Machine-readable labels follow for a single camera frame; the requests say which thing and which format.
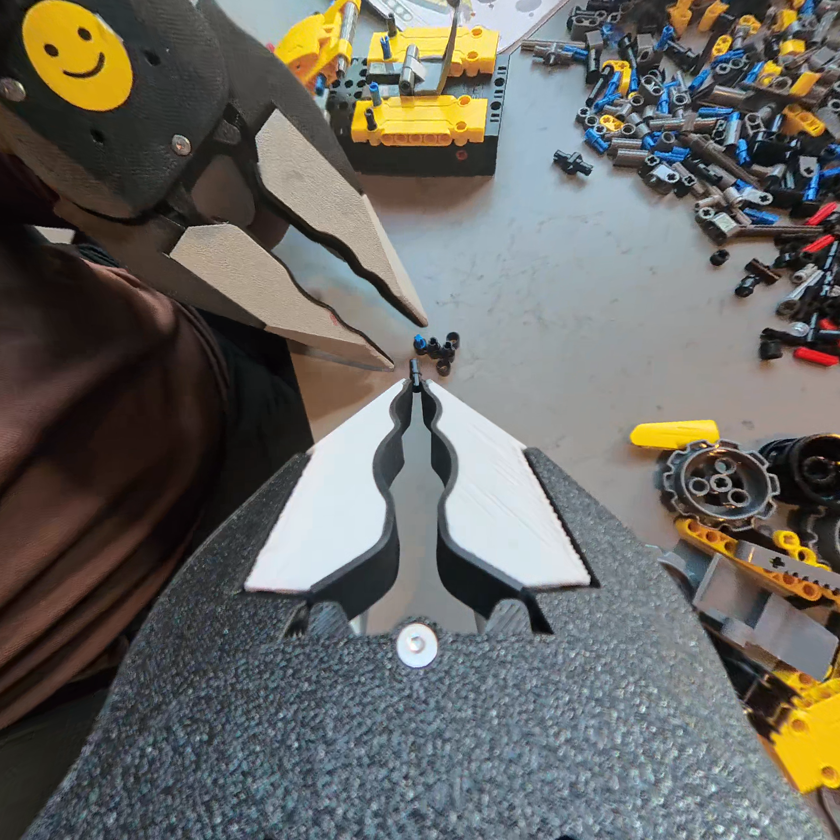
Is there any instruction booklet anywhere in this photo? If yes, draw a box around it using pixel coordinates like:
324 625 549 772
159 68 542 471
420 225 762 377
361 0 581 40

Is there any yellow curved panel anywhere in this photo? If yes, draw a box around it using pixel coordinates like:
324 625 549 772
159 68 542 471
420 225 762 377
630 419 721 450

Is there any pile of small building parts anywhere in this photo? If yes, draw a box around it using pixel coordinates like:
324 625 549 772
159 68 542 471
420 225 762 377
521 0 840 366

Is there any pile of yellow beams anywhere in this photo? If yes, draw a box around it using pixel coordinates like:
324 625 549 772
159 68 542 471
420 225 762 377
676 516 840 795

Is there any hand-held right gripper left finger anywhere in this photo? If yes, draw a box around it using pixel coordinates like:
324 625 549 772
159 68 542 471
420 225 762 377
246 381 416 620

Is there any yellow toy vehicle model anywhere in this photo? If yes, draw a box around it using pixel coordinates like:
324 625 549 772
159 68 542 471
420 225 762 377
269 0 513 178

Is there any grey desk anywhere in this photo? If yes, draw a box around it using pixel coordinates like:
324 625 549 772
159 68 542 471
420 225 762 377
217 0 840 631

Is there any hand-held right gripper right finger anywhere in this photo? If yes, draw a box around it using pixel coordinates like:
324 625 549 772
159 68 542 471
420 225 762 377
423 381 594 620

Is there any black wheel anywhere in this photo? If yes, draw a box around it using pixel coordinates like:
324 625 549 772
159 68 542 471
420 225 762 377
785 436 840 506

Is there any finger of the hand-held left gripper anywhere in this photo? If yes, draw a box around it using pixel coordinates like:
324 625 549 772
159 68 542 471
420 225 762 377
252 108 429 328
168 221 395 372

